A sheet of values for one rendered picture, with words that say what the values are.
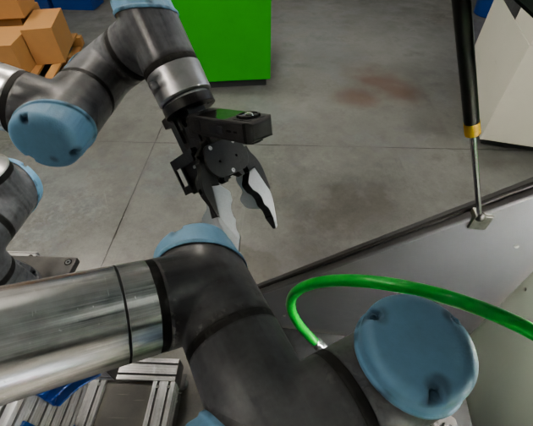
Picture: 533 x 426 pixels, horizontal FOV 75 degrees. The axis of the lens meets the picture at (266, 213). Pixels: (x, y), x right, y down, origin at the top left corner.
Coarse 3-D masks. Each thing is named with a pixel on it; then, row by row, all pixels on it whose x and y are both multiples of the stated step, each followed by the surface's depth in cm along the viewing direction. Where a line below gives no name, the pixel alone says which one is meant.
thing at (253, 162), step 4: (248, 152) 49; (252, 156) 50; (252, 160) 49; (256, 160) 50; (248, 164) 49; (252, 164) 49; (256, 164) 50; (260, 164) 50; (244, 168) 49; (248, 168) 49; (252, 168) 49; (256, 168) 50; (260, 168) 50; (260, 172) 50; (264, 172) 50; (264, 176) 50; (264, 180) 50; (268, 184) 51
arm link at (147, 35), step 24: (120, 0) 43; (144, 0) 42; (168, 0) 44; (120, 24) 44; (144, 24) 42; (168, 24) 43; (120, 48) 44; (144, 48) 43; (168, 48) 43; (192, 48) 46; (144, 72) 45
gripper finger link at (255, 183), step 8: (240, 176) 50; (248, 176) 49; (256, 176) 49; (240, 184) 51; (248, 184) 48; (256, 184) 49; (264, 184) 50; (248, 192) 49; (256, 192) 49; (264, 192) 50; (240, 200) 54; (248, 200) 53; (256, 200) 50; (264, 200) 49; (272, 200) 50; (256, 208) 53; (264, 208) 50; (272, 208) 50; (272, 216) 50; (272, 224) 51
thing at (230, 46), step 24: (192, 0) 294; (216, 0) 296; (240, 0) 298; (264, 0) 299; (192, 24) 307; (216, 24) 309; (240, 24) 311; (264, 24) 313; (216, 48) 324; (240, 48) 327; (264, 48) 329; (216, 72) 340; (240, 72) 343; (264, 72) 346
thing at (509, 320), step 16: (304, 288) 43; (384, 288) 35; (400, 288) 34; (416, 288) 33; (432, 288) 33; (288, 304) 48; (448, 304) 32; (464, 304) 31; (480, 304) 31; (496, 320) 30; (512, 320) 30; (528, 320) 30; (304, 336) 52; (528, 336) 30
